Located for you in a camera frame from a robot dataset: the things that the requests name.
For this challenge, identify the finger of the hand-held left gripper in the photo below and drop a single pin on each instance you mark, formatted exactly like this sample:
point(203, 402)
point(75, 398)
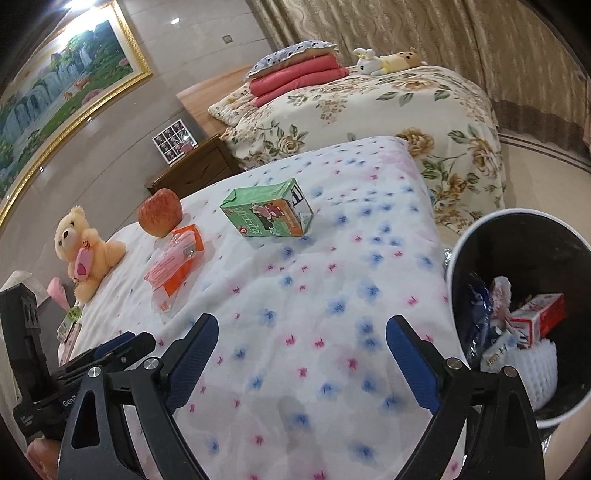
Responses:
point(134, 348)
point(113, 342)

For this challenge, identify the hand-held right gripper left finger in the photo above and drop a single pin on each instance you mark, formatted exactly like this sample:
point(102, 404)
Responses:
point(194, 355)

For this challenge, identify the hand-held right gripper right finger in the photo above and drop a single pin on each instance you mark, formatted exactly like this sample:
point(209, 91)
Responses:
point(411, 364)

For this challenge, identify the blue plastic wrapper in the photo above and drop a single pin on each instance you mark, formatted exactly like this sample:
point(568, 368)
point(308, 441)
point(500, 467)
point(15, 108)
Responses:
point(478, 314)

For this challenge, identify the white foam fruit net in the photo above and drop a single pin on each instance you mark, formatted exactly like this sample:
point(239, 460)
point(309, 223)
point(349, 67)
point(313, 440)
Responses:
point(526, 378)

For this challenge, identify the red white small box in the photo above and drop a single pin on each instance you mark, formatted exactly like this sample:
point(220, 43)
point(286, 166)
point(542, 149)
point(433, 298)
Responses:
point(540, 314)

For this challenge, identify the white bin with black liner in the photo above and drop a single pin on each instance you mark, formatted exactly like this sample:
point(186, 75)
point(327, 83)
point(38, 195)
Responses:
point(531, 240)

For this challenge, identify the person's left hand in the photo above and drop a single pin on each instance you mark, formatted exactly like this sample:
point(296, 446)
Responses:
point(44, 461)

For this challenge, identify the small green white carton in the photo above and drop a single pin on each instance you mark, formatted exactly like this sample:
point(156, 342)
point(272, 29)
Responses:
point(69, 318)

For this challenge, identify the clear orange plastic packet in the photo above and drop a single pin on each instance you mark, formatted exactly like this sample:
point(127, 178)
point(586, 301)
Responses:
point(175, 263)

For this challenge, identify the beige teddy bear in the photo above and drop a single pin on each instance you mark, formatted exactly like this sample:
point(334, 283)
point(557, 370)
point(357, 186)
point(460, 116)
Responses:
point(74, 235)

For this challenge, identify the white red snack wrapper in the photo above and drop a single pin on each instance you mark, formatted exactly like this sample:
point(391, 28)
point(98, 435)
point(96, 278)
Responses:
point(501, 290)

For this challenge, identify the white flower print blanket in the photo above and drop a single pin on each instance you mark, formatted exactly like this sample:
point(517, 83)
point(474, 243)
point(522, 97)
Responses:
point(300, 277)

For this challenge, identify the red apple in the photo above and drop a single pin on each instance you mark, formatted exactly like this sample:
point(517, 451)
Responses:
point(159, 212)

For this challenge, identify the green drink carton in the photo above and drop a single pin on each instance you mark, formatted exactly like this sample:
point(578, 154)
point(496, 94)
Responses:
point(258, 212)

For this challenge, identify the brown wooden nightstand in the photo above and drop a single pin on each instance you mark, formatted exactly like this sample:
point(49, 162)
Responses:
point(198, 166)

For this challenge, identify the gold framed landscape painting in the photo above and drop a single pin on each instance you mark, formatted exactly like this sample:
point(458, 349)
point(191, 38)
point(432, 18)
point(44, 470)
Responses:
point(55, 92)

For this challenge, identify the floral pillow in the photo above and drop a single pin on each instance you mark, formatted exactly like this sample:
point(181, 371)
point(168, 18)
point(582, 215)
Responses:
point(226, 106)

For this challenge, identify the light wooden headboard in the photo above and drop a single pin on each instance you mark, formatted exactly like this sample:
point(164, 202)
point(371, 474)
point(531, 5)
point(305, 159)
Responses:
point(203, 97)

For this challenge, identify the floral bed quilt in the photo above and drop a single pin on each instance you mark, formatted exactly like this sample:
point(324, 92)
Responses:
point(392, 106)

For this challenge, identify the folded red blanket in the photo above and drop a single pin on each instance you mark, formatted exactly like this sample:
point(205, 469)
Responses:
point(295, 76)

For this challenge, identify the white bunny plush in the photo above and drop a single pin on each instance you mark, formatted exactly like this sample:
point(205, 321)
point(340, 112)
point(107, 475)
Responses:
point(369, 64)

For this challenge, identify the yellow bear plush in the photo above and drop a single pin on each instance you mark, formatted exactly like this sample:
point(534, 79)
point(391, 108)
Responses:
point(399, 60)

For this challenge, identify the polka dot pillow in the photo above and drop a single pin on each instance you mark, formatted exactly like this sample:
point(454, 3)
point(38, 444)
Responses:
point(295, 50)

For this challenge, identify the black white photo frame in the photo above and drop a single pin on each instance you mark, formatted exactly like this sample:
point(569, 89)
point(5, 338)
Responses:
point(174, 141)

